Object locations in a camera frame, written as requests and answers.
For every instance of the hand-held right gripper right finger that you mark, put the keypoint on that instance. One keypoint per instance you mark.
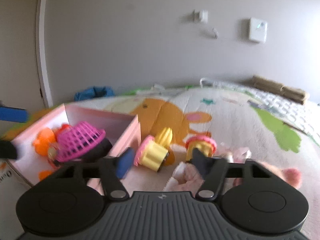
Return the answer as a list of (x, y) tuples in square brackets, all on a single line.
[(202, 165)]

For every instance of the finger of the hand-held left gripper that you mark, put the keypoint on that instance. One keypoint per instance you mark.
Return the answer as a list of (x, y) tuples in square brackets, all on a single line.
[(7, 150), (13, 114)]

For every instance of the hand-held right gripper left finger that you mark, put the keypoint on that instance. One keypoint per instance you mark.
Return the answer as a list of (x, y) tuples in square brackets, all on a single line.
[(125, 163)]

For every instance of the yellow cupcake toy pink frosting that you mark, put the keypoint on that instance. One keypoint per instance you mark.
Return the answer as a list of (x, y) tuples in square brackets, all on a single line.
[(152, 155), (201, 142)]

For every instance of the orange doll toy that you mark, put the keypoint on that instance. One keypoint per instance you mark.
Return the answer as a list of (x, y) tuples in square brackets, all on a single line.
[(43, 140)]

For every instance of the magenta plastic basket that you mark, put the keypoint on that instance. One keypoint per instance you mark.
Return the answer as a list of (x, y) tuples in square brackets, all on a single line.
[(77, 140)]

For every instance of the pink cardboard box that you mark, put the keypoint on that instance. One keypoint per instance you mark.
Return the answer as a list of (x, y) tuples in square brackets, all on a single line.
[(85, 115)]

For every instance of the pink plush toy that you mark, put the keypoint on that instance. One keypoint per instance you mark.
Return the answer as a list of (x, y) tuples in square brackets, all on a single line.
[(290, 175)]

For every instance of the pink doll dress cloth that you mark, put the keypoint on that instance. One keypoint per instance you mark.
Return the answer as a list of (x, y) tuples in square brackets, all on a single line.
[(180, 180)]

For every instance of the printed animal play mat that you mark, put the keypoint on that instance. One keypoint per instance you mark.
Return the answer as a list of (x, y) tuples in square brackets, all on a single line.
[(225, 120)]

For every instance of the blue bag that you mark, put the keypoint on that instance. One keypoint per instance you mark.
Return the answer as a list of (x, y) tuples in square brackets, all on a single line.
[(93, 93)]

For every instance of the grey quilted mattress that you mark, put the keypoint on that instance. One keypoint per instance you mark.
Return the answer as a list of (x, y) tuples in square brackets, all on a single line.
[(275, 100)]

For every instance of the folded beige towel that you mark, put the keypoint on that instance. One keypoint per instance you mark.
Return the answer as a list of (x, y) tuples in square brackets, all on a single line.
[(280, 87)]

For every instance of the white door frame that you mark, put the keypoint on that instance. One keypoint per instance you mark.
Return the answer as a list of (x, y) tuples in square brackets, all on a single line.
[(42, 42)]

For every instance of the white wall device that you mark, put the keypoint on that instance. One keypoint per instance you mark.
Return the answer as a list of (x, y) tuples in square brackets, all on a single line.
[(257, 30)]

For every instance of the white wall socket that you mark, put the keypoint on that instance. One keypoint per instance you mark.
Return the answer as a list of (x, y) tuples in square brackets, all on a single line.
[(201, 16)]

